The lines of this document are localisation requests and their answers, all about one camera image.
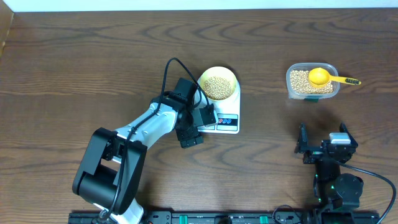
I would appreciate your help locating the soybeans in yellow bowl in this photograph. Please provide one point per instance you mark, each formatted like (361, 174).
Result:
(218, 88)

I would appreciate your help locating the clear plastic container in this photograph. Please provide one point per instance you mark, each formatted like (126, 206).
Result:
(309, 66)

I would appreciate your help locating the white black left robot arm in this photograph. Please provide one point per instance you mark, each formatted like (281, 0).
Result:
(111, 168)

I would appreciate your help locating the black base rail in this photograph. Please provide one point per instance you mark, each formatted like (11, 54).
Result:
(167, 217)

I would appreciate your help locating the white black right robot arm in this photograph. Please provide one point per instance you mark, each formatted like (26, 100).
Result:
(338, 194)

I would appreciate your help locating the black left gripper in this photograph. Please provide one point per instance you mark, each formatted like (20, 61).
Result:
(189, 140)

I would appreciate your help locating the yellow measuring cup scoop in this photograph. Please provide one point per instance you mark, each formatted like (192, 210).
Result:
(319, 77)

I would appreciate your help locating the yellow bowl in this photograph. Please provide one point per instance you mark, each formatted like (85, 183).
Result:
(219, 72)

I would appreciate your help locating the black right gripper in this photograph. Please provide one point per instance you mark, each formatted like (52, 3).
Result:
(303, 145)

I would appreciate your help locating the white digital kitchen scale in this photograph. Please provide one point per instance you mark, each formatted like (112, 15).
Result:
(228, 114)

